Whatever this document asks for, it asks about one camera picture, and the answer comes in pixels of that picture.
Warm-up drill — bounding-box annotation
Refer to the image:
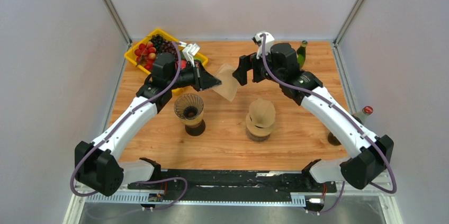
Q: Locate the green glass bottle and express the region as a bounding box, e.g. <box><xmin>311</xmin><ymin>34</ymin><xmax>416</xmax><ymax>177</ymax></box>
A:
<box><xmin>297</xmin><ymin>40</ymin><xmax>308</xmax><ymax>69</ymax></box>

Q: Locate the red apple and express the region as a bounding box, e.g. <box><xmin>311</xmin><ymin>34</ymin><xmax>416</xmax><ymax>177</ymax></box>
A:
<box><xmin>175</xmin><ymin>60</ymin><xmax>187</xmax><ymax>70</ymax></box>

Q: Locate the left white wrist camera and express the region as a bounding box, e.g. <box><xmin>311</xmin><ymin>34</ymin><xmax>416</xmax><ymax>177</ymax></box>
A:
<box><xmin>177</xmin><ymin>41</ymin><xmax>200</xmax><ymax>67</ymax></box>

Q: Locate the red glass carafe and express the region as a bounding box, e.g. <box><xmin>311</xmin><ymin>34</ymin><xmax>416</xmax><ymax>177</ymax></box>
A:
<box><xmin>185</xmin><ymin>120</ymin><xmax>206</xmax><ymax>137</ymax></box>

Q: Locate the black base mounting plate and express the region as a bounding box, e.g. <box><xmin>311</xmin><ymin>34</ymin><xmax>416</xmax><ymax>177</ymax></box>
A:
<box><xmin>128</xmin><ymin>169</ymin><xmax>337</xmax><ymax>202</ymax></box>

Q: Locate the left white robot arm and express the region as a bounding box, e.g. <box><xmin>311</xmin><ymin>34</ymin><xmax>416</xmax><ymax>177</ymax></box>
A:
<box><xmin>70</xmin><ymin>53</ymin><xmax>222</xmax><ymax>196</ymax></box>

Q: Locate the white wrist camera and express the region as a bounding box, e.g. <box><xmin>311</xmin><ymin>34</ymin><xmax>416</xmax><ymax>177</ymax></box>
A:
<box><xmin>177</xmin><ymin>41</ymin><xmax>200</xmax><ymax>67</ymax></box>
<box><xmin>252</xmin><ymin>31</ymin><xmax>275</xmax><ymax>59</ymax></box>

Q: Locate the glass server with wooden collar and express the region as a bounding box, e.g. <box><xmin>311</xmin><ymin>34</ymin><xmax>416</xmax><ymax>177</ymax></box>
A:
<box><xmin>245</xmin><ymin>114</ymin><xmax>276</xmax><ymax>142</ymax></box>

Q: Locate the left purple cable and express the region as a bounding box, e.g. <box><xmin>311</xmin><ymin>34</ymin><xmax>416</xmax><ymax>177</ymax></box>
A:
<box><xmin>69</xmin><ymin>41</ymin><xmax>188</xmax><ymax>212</ymax></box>

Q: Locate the brown paper filter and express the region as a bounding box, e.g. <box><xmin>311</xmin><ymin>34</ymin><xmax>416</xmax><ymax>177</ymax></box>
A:
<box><xmin>212</xmin><ymin>63</ymin><xmax>239</xmax><ymax>102</ymax></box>
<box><xmin>249</xmin><ymin>98</ymin><xmax>276</xmax><ymax>128</ymax></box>

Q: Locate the purple cable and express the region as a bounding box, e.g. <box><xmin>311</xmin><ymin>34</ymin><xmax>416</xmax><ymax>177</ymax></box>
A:
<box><xmin>258</xmin><ymin>33</ymin><xmax>398</xmax><ymax>216</ymax></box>
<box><xmin>69</xmin><ymin>41</ymin><xmax>188</xmax><ymax>212</ymax></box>

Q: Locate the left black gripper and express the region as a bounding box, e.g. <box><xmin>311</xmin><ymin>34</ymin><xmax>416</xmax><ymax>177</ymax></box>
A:
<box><xmin>167</xmin><ymin>59</ymin><xmax>221</xmax><ymax>92</ymax></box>

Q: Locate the dark purple grape bunch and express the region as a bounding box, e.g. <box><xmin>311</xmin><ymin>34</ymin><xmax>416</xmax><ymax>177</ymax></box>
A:
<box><xmin>150</xmin><ymin>34</ymin><xmax>176</xmax><ymax>55</ymax></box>

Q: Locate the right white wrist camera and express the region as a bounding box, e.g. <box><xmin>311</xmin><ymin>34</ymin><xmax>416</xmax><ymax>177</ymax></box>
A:
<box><xmin>252</xmin><ymin>31</ymin><xmax>275</xmax><ymax>59</ymax></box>

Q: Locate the clear glass ribbed dripper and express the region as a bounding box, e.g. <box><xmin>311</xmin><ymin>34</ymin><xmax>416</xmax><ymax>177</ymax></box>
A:
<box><xmin>174</xmin><ymin>94</ymin><xmax>204</xmax><ymax>120</ymax></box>

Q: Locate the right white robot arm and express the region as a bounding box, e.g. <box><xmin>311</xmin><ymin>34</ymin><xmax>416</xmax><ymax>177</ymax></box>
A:
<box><xmin>232</xmin><ymin>43</ymin><xmax>397</xmax><ymax>194</ymax></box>

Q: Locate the cola bottle red cap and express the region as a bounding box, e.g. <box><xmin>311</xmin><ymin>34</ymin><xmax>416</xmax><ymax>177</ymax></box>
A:
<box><xmin>327</xmin><ymin>106</ymin><xmax>373</xmax><ymax>146</ymax></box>

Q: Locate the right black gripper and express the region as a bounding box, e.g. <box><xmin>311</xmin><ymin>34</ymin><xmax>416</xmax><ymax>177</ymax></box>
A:
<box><xmin>232</xmin><ymin>46</ymin><xmax>284</xmax><ymax>86</ymax></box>

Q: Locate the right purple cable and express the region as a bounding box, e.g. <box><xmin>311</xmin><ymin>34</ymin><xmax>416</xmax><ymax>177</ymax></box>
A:
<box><xmin>258</xmin><ymin>33</ymin><xmax>398</xmax><ymax>216</ymax></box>

